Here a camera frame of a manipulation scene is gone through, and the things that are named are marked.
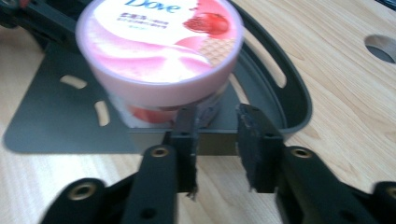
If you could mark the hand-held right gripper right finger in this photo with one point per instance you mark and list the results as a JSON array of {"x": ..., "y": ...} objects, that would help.
[{"x": 260, "y": 149}]

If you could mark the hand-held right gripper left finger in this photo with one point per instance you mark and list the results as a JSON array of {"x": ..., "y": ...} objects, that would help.
[{"x": 186, "y": 146}]

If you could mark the pink lidded jar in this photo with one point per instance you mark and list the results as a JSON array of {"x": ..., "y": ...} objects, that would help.
[{"x": 155, "y": 56}]

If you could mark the black fan-shaped slotted rack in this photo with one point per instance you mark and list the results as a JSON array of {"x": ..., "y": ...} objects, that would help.
[{"x": 62, "y": 124}]

